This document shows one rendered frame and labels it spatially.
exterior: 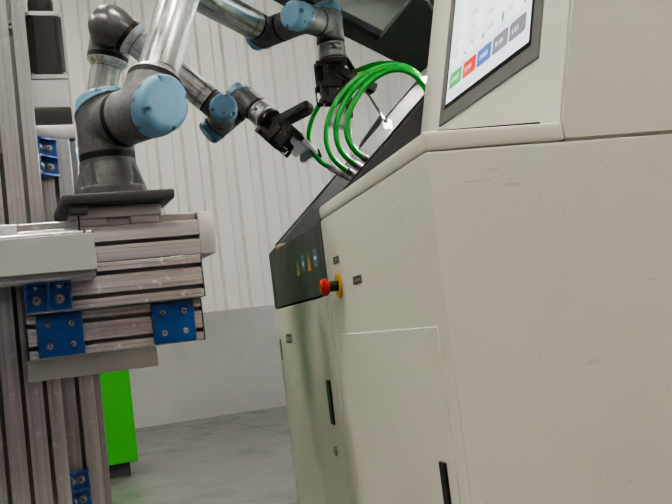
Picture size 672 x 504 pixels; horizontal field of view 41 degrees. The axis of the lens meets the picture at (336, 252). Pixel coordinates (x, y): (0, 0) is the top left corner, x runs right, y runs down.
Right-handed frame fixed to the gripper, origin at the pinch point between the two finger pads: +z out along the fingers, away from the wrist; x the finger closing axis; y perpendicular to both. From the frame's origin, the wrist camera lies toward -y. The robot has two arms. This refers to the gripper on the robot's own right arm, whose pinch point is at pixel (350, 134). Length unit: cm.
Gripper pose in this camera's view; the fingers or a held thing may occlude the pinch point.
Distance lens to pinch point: 240.7
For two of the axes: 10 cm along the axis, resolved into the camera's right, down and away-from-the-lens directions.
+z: 1.2, 9.9, -0.8
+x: 2.3, -1.1, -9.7
